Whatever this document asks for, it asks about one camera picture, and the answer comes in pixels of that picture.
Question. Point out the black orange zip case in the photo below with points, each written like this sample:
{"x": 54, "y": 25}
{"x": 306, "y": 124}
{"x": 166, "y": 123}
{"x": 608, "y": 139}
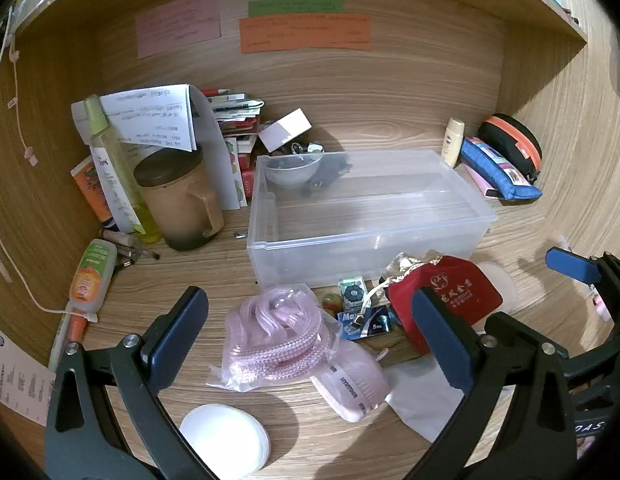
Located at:
{"x": 512, "y": 140}

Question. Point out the wooden desktop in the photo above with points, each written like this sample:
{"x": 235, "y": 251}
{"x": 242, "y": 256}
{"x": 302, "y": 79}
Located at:
{"x": 200, "y": 270}

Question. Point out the grey bowl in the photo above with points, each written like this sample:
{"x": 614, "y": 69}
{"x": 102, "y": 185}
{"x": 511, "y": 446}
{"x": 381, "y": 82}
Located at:
{"x": 292, "y": 170}

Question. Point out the green orange squeeze bottle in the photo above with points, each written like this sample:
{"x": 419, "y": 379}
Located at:
{"x": 90, "y": 280}

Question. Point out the clear plastic storage box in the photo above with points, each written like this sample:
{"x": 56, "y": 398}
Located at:
{"x": 370, "y": 220}

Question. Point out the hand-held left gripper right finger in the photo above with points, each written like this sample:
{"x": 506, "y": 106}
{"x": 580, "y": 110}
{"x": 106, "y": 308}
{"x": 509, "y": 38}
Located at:
{"x": 435, "y": 325}

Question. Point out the yellow red bead charm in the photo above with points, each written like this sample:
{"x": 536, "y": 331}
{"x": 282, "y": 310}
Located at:
{"x": 332, "y": 303}

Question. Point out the green paper note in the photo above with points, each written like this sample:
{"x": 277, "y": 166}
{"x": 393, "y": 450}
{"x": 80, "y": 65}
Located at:
{"x": 295, "y": 6}

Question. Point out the orange marker pen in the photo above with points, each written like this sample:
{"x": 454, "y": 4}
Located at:
{"x": 76, "y": 330}

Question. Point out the white tissue sheet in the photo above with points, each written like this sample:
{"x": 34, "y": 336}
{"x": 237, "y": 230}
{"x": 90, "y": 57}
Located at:
{"x": 425, "y": 400}

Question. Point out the pink paper note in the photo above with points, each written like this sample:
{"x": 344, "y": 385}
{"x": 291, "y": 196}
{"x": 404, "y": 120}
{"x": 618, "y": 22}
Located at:
{"x": 177, "y": 25}

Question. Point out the makeup brushes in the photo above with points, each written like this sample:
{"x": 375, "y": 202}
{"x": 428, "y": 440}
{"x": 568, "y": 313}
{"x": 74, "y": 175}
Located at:
{"x": 130, "y": 250}

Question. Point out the blue Max staples box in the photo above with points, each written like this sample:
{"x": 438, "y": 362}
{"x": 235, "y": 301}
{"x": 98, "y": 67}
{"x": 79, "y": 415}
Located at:
{"x": 367, "y": 321}

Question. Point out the stack of booklets and cards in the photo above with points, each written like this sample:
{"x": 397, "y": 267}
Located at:
{"x": 240, "y": 125}

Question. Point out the brown lidded mug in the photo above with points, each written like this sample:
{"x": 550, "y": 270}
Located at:
{"x": 177, "y": 200}

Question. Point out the small green box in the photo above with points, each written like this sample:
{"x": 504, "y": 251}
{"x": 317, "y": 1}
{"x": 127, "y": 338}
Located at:
{"x": 352, "y": 290}

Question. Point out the pink booklet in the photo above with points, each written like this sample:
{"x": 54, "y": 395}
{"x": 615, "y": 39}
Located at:
{"x": 482, "y": 185}

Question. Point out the blue pencil case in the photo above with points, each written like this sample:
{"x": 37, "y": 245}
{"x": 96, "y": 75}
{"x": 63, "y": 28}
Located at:
{"x": 495, "y": 170}

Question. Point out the orange paper note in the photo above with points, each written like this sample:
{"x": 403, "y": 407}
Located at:
{"x": 305, "y": 32}

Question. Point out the white paper receipt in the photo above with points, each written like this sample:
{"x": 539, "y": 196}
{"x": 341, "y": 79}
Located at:
{"x": 20, "y": 380}

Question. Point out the metal binder clips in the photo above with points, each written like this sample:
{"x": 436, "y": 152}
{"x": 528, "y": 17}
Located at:
{"x": 305, "y": 148}

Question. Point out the white cardboard box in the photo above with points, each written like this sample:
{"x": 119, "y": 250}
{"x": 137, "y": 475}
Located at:
{"x": 285, "y": 130}

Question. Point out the small cream bottle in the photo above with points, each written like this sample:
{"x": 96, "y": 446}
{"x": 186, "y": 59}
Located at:
{"x": 454, "y": 142}

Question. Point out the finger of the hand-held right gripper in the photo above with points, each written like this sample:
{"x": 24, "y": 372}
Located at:
{"x": 572, "y": 265}

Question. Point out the yellow green spray bottle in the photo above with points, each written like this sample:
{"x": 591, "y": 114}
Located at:
{"x": 115, "y": 170}

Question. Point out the white printed paper sheet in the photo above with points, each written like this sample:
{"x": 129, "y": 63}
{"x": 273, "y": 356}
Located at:
{"x": 155, "y": 115}

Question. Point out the orange box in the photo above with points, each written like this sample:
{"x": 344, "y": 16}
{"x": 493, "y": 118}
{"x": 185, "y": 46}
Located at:
{"x": 90, "y": 190}

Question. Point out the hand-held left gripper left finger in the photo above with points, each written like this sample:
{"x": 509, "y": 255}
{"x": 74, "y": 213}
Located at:
{"x": 177, "y": 330}

